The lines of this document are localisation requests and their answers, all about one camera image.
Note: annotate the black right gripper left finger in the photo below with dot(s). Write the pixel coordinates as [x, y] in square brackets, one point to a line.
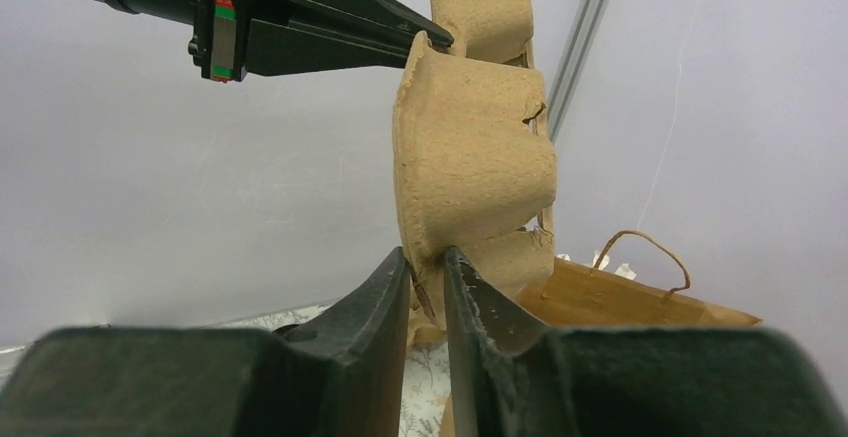
[338, 374]

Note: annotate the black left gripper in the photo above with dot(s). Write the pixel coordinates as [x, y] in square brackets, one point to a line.
[223, 49]

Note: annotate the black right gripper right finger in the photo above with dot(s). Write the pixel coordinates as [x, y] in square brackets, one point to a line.
[764, 385]

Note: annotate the brown paper bag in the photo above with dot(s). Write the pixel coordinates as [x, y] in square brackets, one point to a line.
[629, 298]

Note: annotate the cardboard cup carrier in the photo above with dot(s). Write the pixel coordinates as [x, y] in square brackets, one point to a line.
[474, 166]

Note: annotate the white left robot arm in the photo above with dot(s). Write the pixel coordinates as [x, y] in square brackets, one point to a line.
[277, 11]

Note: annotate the floral table mat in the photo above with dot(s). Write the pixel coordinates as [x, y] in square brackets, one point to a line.
[426, 381]

